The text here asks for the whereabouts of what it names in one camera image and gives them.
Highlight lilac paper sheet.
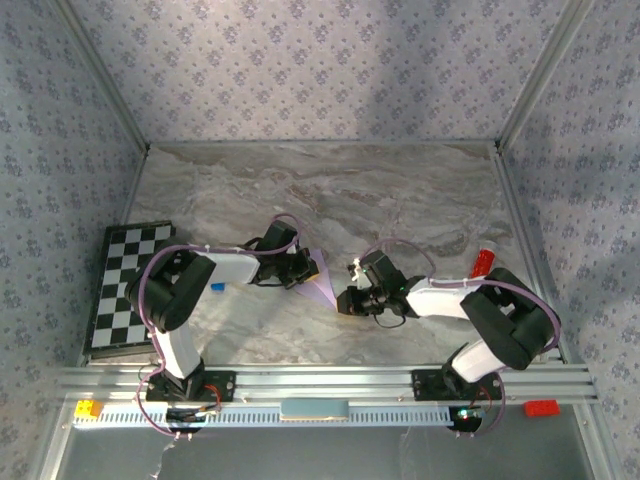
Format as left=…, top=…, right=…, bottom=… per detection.
left=292, top=248, right=337, bottom=312

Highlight grey blue flat box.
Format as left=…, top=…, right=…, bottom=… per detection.
left=279, top=398, right=350, bottom=421

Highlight black white checkerboard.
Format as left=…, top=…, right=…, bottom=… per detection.
left=82, top=220, right=177, bottom=359

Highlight red toy block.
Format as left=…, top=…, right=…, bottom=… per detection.
left=523, top=399, right=561, bottom=418

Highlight yellow toy block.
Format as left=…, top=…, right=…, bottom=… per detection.
left=74, top=399, right=104, bottom=420

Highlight right gripper thin black wire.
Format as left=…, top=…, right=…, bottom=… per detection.
left=372, top=309, right=407, bottom=330

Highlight wide grooved aluminium rail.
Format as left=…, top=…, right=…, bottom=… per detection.
left=54, top=364, right=599, bottom=404

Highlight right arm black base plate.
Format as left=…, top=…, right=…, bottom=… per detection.
left=410, top=368, right=504, bottom=403

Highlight aluminium table edge rail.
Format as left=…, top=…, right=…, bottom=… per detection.
left=119, top=147, right=151, bottom=226
left=492, top=142, right=574, bottom=366
left=147, top=140, right=501, bottom=150

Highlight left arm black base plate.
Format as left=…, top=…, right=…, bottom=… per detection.
left=145, top=369, right=237, bottom=404

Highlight white slotted cable duct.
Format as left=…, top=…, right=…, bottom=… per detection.
left=72, top=399, right=454, bottom=429

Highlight slanted aluminium frame post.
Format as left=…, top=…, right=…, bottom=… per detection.
left=496, top=0, right=597, bottom=150

